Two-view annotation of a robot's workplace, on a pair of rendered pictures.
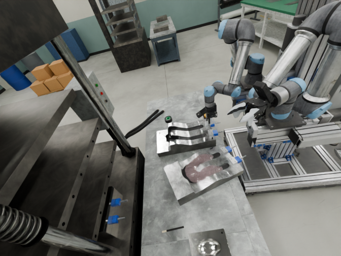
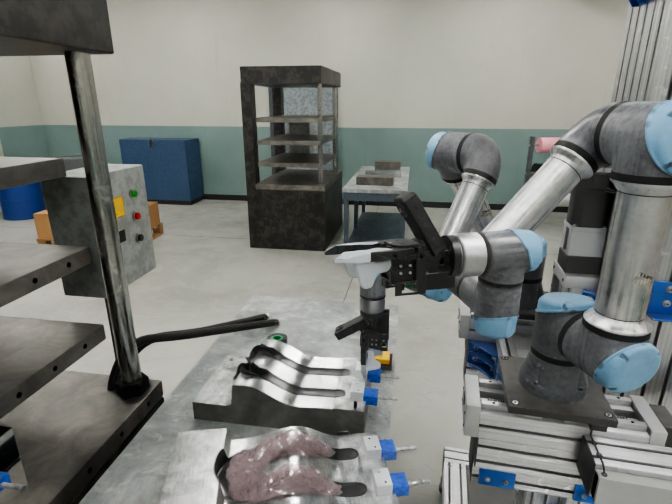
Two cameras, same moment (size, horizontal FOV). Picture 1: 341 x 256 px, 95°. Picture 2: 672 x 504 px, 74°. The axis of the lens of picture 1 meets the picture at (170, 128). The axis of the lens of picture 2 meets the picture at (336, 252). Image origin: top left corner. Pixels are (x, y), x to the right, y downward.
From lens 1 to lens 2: 44 cm
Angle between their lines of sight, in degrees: 26
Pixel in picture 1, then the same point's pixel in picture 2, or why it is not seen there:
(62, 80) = not seen: hidden behind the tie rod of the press
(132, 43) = (300, 192)
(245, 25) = (478, 143)
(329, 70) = (622, 243)
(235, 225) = not seen: outside the picture
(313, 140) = (637, 484)
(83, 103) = (78, 212)
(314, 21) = (579, 130)
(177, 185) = (181, 486)
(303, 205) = not seen: outside the picture
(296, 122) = (589, 410)
